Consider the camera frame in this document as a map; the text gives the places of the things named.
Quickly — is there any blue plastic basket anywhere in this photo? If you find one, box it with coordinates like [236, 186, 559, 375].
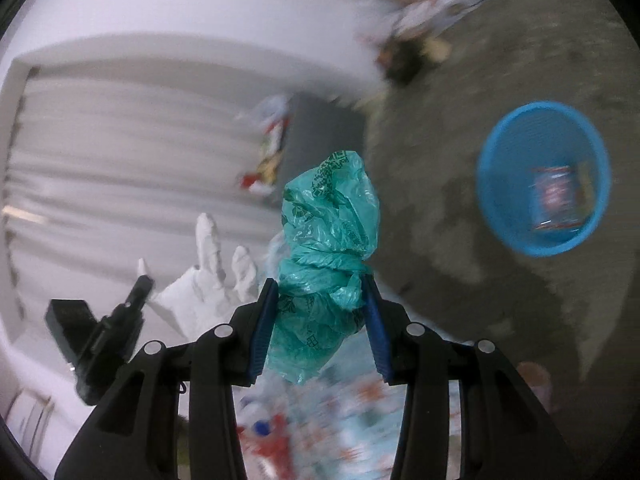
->
[476, 101, 612, 259]

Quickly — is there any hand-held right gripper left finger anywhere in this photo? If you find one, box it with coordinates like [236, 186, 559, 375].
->
[55, 278, 280, 480]

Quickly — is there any pile of colourful wrappers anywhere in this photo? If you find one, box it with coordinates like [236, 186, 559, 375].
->
[234, 94, 296, 197]

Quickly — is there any white curtain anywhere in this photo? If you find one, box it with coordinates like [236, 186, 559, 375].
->
[0, 60, 301, 291]

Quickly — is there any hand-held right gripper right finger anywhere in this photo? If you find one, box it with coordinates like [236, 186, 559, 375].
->
[362, 277, 571, 480]

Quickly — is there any red white snack packet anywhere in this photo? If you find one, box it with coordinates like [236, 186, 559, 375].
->
[529, 162, 597, 232]

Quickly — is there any green plastic bag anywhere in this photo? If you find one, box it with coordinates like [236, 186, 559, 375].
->
[264, 150, 381, 387]

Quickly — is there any person's left hand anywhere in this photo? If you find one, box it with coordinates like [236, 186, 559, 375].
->
[137, 212, 261, 340]

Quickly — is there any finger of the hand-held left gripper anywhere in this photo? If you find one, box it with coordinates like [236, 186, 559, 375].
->
[126, 275, 154, 317]

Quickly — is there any heap of mixed clutter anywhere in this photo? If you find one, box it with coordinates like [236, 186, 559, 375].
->
[357, 0, 541, 86]

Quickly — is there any dark grey bench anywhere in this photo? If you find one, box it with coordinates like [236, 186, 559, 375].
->
[277, 94, 368, 211]

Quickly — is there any clear bottle with blue cap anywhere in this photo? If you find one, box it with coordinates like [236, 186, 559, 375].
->
[235, 392, 293, 461]

